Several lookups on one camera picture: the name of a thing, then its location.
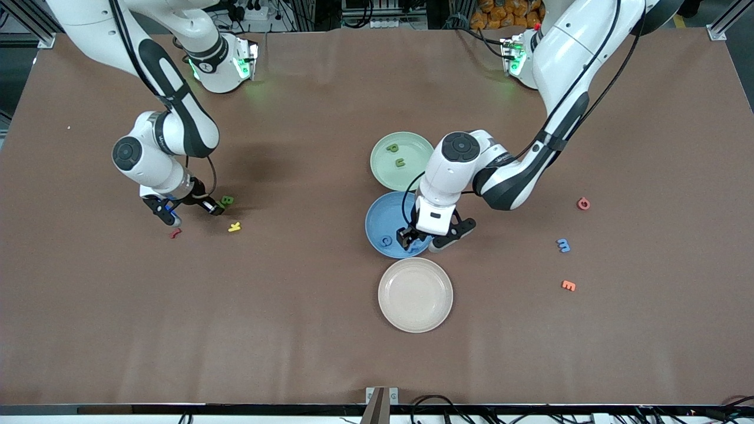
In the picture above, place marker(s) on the orange mesh bags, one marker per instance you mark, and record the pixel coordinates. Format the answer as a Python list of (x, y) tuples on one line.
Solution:
[(489, 15)]

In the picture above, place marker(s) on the blue foam letter E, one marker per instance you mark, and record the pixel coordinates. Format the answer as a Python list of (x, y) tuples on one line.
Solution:
[(564, 246)]

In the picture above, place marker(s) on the black table edge rail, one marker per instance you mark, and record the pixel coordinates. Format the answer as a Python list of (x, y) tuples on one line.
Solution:
[(177, 409)]

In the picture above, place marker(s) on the light green plate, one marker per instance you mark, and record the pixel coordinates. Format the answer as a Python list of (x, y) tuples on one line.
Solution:
[(389, 174)]

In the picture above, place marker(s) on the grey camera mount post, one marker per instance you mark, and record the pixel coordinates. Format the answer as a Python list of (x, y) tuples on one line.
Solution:
[(382, 406)]

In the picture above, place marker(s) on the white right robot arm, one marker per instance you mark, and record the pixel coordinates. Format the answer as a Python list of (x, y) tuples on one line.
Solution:
[(88, 23)]

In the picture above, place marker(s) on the aluminium frame post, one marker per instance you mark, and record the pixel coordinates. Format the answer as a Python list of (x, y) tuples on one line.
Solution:
[(721, 30), (46, 41)]

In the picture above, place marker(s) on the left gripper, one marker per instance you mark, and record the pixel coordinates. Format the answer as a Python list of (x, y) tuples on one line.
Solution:
[(409, 235)]

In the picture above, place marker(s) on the blue plate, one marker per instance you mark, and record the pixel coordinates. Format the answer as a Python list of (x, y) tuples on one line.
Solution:
[(383, 215)]

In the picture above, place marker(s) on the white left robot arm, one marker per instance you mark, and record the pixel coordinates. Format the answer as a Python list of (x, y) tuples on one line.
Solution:
[(565, 47)]

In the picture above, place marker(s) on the beige plate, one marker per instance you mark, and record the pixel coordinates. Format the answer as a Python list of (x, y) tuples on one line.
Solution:
[(415, 294)]

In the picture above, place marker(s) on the blue foam letter c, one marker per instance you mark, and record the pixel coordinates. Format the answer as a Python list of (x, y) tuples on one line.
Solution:
[(381, 241)]

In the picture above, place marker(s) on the orange foam letter E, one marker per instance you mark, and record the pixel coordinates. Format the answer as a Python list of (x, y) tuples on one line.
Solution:
[(568, 286)]

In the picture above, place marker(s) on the white power strip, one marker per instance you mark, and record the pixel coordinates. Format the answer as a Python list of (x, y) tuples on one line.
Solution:
[(389, 23)]

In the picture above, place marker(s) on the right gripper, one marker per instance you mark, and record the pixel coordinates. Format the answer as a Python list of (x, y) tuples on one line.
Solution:
[(201, 201)]

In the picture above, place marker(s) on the yellow foam letter K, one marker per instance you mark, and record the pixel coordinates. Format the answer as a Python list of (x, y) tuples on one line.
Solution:
[(234, 227)]

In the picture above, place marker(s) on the pink foam letter Q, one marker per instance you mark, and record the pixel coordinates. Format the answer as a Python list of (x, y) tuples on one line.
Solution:
[(580, 204)]

